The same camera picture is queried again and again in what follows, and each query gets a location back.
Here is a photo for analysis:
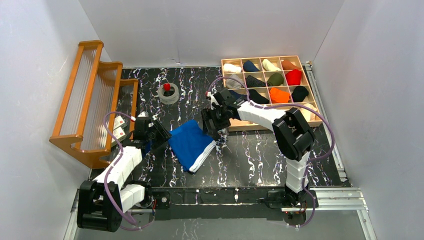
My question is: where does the small red cap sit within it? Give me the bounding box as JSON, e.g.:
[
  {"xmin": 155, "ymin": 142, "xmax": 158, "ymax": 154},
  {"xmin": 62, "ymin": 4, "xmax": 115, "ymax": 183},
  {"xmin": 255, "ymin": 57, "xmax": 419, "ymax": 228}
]
[{"xmin": 163, "ymin": 83, "xmax": 171, "ymax": 92}]

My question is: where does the olive rolled cloth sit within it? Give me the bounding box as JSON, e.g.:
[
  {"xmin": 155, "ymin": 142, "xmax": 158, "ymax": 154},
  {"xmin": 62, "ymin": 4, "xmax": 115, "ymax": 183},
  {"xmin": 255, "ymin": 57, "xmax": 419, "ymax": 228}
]
[{"xmin": 266, "ymin": 72, "xmax": 284, "ymax": 87}]

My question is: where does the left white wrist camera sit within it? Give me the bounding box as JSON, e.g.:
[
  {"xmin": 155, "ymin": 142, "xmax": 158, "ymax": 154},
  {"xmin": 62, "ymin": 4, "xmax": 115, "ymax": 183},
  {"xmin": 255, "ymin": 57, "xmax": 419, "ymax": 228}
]
[{"xmin": 131, "ymin": 111, "xmax": 149, "ymax": 120}]

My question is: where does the white box red label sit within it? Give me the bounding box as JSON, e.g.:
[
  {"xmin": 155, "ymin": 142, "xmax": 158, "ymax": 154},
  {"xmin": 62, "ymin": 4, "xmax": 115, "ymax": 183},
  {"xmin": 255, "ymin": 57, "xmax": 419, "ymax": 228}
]
[{"xmin": 113, "ymin": 115, "xmax": 127, "ymax": 131}]

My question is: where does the grey rolled cloth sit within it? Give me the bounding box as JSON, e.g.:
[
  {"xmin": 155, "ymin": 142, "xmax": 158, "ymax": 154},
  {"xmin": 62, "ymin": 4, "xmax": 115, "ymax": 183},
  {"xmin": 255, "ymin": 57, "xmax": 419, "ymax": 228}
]
[{"xmin": 225, "ymin": 74, "xmax": 245, "ymax": 89}]

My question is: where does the clear tape roll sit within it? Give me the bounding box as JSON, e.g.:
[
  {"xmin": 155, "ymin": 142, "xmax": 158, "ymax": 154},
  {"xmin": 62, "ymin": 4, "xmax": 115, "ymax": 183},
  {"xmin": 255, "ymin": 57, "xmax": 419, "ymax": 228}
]
[{"xmin": 157, "ymin": 82, "xmax": 180, "ymax": 105}]

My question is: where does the red rolled cloth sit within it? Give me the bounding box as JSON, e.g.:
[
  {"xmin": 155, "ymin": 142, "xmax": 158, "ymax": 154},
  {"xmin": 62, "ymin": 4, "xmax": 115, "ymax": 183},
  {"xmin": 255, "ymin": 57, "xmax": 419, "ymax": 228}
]
[{"xmin": 285, "ymin": 69, "xmax": 302, "ymax": 86}]

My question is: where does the wooden acrylic tiered rack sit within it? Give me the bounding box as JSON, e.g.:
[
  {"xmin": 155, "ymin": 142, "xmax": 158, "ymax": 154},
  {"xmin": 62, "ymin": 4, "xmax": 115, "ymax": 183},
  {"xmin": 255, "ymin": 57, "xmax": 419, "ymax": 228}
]
[{"xmin": 49, "ymin": 40, "xmax": 139, "ymax": 169}]

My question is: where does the cream rolled cloth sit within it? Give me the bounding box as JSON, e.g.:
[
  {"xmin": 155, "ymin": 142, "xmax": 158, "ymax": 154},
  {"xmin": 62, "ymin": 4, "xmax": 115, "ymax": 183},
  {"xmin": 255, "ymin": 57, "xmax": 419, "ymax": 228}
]
[{"xmin": 261, "ymin": 58, "xmax": 281, "ymax": 72}]

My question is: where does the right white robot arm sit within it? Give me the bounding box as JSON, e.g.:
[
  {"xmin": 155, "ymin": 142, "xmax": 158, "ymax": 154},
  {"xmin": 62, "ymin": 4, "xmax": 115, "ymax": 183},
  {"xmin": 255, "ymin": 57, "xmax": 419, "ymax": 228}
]
[{"xmin": 201, "ymin": 89, "xmax": 315, "ymax": 201}]

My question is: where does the rust orange rolled cloth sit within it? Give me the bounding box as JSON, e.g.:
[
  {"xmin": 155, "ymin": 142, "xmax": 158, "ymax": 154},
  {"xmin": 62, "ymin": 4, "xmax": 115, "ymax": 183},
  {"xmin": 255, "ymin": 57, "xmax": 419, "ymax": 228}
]
[{"xmin": 281, "ymin": 59, "xmax": 301, "ymax": 71}]

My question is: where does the dark patterned rolled cloth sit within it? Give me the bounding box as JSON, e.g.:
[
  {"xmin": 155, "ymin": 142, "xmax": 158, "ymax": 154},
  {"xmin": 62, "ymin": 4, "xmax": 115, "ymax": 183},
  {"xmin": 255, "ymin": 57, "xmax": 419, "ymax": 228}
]
[{"xmin": 245, "ymin": 75, "xmax": 267, "ymax": 88}]

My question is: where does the white rolled cloth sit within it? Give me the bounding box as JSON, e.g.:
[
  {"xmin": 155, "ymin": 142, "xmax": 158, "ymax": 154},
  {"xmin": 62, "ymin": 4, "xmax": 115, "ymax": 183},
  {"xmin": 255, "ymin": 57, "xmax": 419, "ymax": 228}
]
[{"xmin": 222, "ymin": 63, "xmax": 242, "ymax": 74}]

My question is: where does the black rolled cloth right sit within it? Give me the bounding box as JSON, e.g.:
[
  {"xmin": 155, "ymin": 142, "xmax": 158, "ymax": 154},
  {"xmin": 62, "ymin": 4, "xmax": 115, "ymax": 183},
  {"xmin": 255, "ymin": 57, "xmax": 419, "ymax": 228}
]
[{"xmin": 291, "ymin": 86, "xmax": 309, "ymax": 103}]

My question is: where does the wooden compartment organizer box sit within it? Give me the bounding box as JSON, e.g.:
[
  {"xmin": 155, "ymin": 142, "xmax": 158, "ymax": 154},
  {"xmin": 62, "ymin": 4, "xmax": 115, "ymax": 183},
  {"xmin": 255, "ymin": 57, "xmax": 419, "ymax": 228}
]
[{"xmin": 221, "ymin": 55, "xmax": 318, "ymax": 111}]

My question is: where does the blue underwear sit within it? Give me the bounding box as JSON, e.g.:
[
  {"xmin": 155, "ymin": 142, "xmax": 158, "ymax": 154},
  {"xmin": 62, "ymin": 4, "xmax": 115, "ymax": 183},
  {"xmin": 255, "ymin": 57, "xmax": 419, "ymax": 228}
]
[{"xmin": 168, "ymin": 120, "xmax": 216, "ymax": 173}]

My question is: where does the black rolled cloth middle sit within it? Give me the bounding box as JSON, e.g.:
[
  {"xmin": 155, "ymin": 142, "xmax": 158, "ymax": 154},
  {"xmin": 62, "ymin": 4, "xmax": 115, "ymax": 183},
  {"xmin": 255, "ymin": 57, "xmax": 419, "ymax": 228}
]
[{"xmin": 248, "ymin": 89, "xmax": 270, "ymax": 105}]

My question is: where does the beige rolled cloth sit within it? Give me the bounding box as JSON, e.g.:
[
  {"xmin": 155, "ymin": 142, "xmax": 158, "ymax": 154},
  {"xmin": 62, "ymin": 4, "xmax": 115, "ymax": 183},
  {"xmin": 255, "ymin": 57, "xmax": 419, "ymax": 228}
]
[{"xmin": 300, "ymin": 103, "xmax": 318, "ymax": 122}]

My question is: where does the navy rolled cloth top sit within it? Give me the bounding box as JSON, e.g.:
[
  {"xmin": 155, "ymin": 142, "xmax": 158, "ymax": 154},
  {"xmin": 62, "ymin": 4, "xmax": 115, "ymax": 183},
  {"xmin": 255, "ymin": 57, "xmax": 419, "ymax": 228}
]
[{"xmin": 242, "ymin": 60, "xmax": 261, "ymax": 73}]

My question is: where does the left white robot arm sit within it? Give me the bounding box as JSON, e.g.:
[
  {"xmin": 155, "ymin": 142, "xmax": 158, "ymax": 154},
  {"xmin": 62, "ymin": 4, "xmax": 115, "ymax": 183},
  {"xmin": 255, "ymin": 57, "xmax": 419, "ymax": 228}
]
[{"xmin": 76, "ymin": 111, "xmax": 171, "ymax": 232}]

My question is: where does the orange underwear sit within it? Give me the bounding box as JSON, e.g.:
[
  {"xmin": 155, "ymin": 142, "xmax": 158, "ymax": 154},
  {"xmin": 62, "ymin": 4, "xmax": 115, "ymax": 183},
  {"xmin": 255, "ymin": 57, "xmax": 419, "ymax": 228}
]
[{"xmin": 269, "ymin": 87, "xmax": 291, "ymax": 104}]

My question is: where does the black rolled cloth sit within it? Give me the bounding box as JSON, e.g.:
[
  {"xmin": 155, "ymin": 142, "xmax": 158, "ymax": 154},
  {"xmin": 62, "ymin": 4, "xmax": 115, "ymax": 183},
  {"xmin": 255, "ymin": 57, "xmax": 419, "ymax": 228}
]
[
  {"xmin": 291, "ymin": 86, "xmax": 309, "ymax": 103},
  {"xmin": 248, "ymin": 89, "xmax": 270, "ymax": 105}
]

